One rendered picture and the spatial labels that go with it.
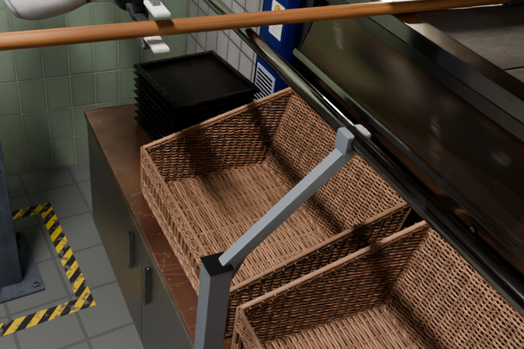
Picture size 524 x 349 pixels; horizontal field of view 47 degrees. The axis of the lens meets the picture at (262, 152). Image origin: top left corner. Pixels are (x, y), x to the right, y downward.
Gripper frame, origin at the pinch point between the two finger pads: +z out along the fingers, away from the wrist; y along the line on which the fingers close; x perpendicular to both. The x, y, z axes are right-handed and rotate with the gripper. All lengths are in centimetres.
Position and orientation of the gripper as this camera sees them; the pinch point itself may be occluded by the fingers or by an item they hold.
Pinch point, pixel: (157, 27)
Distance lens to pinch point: 117.1
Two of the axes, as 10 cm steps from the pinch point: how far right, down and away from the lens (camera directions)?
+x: -8.9, 1.7, -4.2
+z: 4.4, 5.6, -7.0
